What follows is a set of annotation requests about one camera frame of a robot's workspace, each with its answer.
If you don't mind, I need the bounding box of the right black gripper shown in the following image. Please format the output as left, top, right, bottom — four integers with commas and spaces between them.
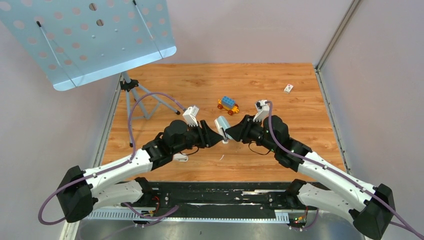
225, 115, 278, 154

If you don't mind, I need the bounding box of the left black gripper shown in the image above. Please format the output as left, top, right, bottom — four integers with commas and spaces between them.
172, 119, 224, 155

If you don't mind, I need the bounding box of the grey white stapler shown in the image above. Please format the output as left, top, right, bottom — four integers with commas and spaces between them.
214, 116, 232, 144

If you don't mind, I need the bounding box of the small white stapler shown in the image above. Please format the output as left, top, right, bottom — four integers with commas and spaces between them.
173, 153, 189, 162

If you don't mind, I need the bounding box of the white staple box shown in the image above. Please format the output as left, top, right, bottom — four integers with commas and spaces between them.
283, 84, 294, 94

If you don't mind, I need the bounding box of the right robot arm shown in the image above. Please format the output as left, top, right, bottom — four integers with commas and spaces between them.
224, 115, 395, 240

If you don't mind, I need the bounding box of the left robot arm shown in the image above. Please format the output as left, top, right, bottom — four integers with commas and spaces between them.
56, 120, 223, 223

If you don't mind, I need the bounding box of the toy brick car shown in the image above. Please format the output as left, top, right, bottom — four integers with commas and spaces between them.
217, 96, 240, 116

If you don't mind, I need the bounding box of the blue perforated music stand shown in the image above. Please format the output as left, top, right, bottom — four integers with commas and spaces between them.
0, 0, 177, 148

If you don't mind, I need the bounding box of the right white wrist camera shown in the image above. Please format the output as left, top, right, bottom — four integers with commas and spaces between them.
253, 99, 270, 123

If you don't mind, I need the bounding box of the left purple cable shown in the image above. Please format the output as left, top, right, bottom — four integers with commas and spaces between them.
37, 91, 187, 226

